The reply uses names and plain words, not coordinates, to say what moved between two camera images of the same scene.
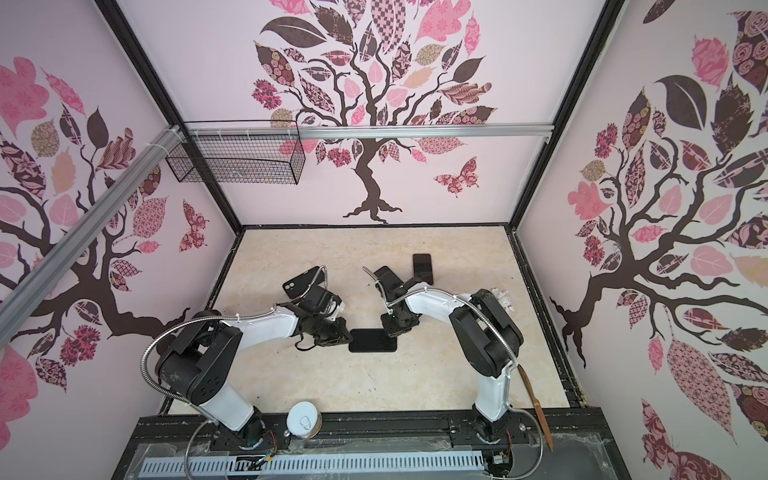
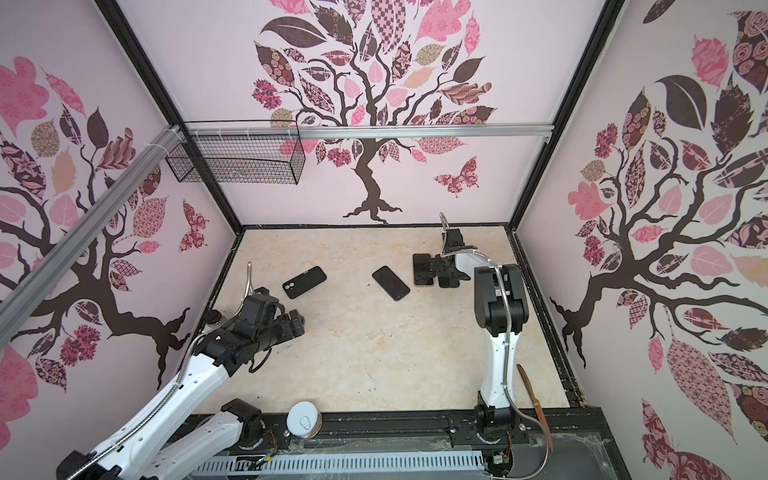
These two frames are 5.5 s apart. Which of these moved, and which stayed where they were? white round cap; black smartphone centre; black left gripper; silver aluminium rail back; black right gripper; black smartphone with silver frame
Moved: black left gripper; black right gripper
Stayed: black smartphone centre; black smartphone with silver frame; white round cap; silver aluminium rail back
